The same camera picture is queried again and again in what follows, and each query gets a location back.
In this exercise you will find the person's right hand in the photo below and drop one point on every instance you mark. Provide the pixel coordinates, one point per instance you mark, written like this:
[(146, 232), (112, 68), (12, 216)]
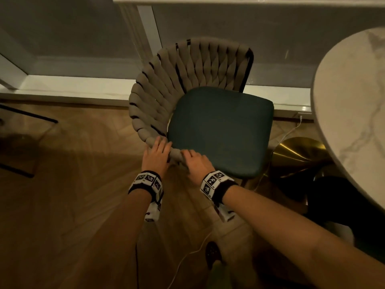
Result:
[(198, 168)]

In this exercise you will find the person's left hand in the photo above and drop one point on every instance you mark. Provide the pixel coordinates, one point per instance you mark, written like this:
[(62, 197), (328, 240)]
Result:
[(156, 159)]

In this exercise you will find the beige woven chair green seat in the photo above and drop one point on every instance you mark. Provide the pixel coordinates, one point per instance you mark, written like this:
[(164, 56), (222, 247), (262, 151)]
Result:
[(222, 126)]

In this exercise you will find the person's right forearm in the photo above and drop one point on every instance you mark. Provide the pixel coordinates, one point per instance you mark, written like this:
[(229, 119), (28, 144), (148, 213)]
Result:
[(294, 240)]

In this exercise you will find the person's left forearm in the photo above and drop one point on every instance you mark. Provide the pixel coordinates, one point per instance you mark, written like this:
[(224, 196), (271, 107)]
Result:
[(120, 237)]

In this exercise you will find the person's green trousers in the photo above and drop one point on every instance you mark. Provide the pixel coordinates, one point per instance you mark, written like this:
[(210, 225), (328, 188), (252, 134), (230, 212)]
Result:
[(219, 278)]

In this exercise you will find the round marble table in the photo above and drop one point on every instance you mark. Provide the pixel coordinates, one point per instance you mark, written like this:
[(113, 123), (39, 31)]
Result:
[(352, 111)]

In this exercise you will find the right marker wristband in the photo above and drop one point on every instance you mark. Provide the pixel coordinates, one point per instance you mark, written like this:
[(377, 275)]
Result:
[(215, 185)]

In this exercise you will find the marker wristband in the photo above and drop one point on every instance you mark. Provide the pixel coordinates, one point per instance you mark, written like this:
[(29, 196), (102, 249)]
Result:
[(147, 181), (215, 185)]

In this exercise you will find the left marker wristband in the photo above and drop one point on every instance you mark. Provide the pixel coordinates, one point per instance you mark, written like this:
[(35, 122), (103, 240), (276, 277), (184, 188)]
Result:
[(147, 181)]

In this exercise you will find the dark patterned shoe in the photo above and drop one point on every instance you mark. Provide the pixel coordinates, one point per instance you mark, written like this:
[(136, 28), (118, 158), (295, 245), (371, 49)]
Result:
[(213, 252)]

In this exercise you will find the gold table base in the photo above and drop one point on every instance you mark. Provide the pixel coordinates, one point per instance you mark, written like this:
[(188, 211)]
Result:
[(297, 153)]

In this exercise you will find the white window ledge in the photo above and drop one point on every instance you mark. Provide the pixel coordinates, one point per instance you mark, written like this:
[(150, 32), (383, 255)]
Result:
[(75, 87)]

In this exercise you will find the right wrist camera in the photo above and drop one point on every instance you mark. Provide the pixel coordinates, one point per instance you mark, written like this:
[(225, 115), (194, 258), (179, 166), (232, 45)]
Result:
[(225, 213)]

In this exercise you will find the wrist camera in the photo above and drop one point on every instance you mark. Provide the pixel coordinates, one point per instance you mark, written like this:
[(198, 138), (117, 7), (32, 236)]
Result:
[(225, 213), (153, 212)]

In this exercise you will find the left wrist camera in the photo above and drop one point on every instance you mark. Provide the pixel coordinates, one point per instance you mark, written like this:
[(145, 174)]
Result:
[(153, 212)]

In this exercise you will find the black metal frame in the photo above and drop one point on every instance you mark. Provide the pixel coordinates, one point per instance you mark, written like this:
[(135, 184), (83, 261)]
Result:
[(27, 114)]

